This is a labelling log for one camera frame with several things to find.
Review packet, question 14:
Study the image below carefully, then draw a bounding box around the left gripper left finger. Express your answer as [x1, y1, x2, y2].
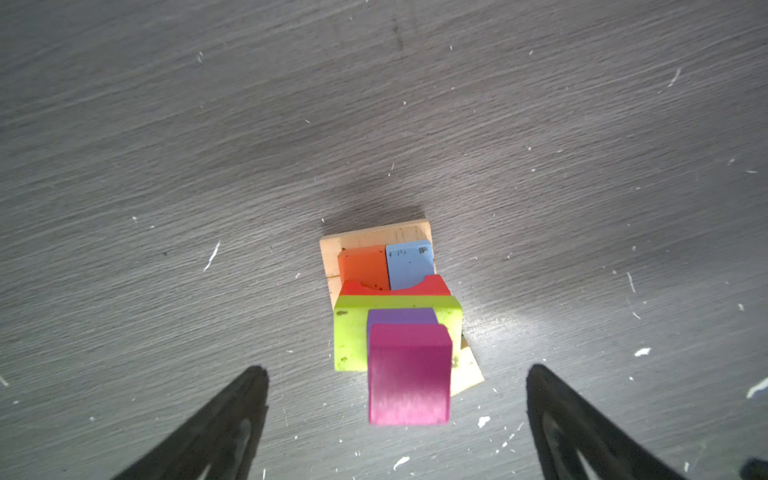
[116, 366, 269, 480]

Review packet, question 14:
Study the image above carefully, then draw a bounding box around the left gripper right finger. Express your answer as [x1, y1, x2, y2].
[526, 364, 682, 479]

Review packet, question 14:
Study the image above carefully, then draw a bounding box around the green wood block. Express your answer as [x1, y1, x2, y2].
[333, 295, 463, 372]

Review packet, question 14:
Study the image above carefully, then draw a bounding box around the magenta wood block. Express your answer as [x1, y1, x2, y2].
[368, 323, 453, 426]

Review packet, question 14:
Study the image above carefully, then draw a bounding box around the natural wood long block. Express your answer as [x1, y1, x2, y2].
[326, 276, 343, 308]
[319, 219, 433, 279]
[451, 336, 485, 396]

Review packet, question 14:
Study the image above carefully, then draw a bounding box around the red arch wood block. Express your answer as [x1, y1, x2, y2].
[340, 274, 451, 296]

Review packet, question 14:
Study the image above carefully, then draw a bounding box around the purple wood cube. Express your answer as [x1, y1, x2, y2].
[367, 308, 438, 336]

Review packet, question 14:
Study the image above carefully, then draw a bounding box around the orange wood block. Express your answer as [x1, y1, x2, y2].
[337, 245, 390, 291]

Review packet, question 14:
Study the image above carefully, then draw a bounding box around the light blue wood block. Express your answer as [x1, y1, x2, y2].
[386, 240, 435, 290]

